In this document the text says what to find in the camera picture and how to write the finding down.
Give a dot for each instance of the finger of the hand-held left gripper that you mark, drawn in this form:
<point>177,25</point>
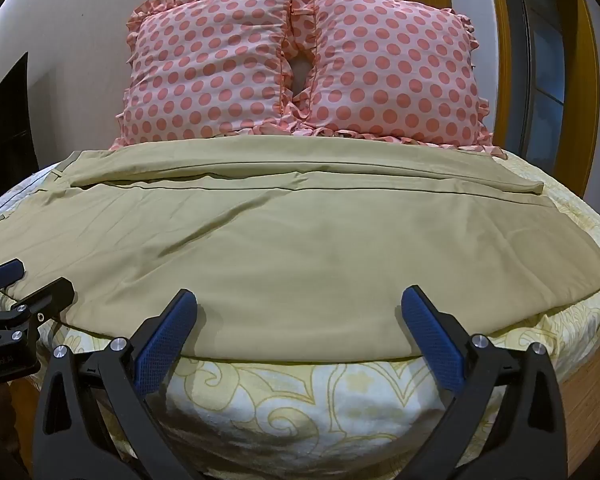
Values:
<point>6,273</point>
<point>45,296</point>

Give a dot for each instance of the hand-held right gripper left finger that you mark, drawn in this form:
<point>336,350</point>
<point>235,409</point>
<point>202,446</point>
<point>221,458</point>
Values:
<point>166,332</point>

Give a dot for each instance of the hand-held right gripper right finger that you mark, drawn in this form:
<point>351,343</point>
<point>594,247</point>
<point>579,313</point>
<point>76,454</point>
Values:
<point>430,332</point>

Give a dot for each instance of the olive green blanket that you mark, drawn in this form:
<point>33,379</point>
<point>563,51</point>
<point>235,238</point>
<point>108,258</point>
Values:
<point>280,240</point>

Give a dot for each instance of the dark cabinet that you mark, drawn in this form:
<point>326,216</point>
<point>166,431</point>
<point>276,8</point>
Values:
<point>5,130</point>

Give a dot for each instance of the yellow floral bed sheet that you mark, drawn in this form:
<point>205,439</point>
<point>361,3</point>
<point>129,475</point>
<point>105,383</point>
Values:
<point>290,410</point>

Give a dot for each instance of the pink polka dot pillow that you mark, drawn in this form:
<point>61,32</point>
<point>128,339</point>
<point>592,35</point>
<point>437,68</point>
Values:
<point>207,67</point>
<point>395,65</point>

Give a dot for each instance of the wooden door frame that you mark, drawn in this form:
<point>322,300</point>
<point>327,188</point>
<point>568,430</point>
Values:
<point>490,35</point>

